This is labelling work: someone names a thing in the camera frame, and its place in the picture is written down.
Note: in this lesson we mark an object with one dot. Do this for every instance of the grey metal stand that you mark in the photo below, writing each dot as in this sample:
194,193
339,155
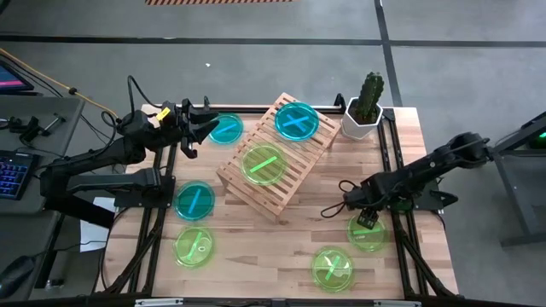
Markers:
506,183

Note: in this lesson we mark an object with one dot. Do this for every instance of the black computer mouse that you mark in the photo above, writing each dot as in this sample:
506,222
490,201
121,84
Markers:
15,273

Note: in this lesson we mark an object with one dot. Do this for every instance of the black frame clamp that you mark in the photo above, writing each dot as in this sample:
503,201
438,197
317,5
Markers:
207,101
340,101

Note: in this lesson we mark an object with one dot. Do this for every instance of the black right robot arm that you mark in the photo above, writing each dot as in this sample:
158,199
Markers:
426,166

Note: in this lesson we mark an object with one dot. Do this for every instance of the black backlit keyboard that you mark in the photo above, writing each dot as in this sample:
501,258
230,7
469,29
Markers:
15,175

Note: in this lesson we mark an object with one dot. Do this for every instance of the green cactus plant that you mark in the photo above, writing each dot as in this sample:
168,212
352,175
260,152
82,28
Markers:
369,96

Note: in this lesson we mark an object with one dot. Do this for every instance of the yellow label tag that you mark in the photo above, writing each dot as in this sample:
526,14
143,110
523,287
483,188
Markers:
163,114

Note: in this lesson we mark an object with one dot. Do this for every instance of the wooden slatted shelf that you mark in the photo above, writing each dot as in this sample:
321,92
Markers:
273,197

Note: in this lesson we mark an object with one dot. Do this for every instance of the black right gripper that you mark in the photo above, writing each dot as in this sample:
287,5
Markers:
364,194

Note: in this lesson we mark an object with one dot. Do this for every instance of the grey desk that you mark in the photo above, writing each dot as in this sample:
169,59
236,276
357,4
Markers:
55,136

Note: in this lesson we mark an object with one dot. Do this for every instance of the black aluminium table frame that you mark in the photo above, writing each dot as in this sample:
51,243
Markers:
388,115

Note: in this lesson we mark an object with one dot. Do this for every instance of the silver metal edge bracket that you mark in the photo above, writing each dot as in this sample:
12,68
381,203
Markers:
158,302
396,303

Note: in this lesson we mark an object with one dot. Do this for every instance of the computer monitor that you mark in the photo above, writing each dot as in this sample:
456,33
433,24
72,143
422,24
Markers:
10,79

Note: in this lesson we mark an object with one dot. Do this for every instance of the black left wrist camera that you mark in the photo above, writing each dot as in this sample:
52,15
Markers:
170,106

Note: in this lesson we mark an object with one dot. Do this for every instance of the translucent green plastic plate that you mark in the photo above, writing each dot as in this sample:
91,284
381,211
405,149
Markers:
332,268
264,164
372,239
194,246

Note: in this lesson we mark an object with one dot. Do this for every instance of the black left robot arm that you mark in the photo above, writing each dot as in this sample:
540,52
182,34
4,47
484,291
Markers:
85,164

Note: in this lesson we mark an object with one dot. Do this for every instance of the white hexagonal plant pot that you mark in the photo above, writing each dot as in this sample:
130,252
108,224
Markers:
352,128

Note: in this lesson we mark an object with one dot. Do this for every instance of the black device with green light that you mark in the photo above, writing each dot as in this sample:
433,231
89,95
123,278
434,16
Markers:
539,140

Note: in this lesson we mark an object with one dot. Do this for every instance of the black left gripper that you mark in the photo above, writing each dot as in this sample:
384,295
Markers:
185,128

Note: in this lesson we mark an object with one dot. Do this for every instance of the white paper sheet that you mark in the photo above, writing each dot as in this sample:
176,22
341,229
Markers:
91,234

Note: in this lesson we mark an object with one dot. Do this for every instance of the black flat panel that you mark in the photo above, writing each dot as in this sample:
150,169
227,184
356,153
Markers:
77,211

